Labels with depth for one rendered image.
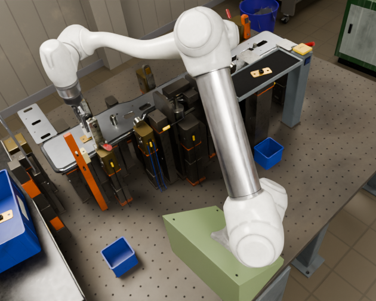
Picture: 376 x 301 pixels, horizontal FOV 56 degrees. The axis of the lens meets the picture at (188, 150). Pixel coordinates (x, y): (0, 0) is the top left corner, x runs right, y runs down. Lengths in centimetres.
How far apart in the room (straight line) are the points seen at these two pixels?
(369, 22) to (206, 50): 255
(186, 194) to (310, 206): 56
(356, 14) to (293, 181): 201
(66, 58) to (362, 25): 263
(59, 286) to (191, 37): 83
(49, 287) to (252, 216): 66
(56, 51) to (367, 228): 204
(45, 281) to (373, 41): 302
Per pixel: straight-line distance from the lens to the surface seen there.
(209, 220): 141
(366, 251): 244
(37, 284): 125
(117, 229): 164
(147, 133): 144
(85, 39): 144
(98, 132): 140
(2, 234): 141
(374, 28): 339
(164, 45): 119
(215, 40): 95
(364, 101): 221
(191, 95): 144
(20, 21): 344
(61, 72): 135
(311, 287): 226
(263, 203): 103
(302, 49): 170
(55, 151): 161
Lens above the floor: 207
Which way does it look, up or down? 48 degrees down
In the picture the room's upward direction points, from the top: 8 degrees counter-clockwise
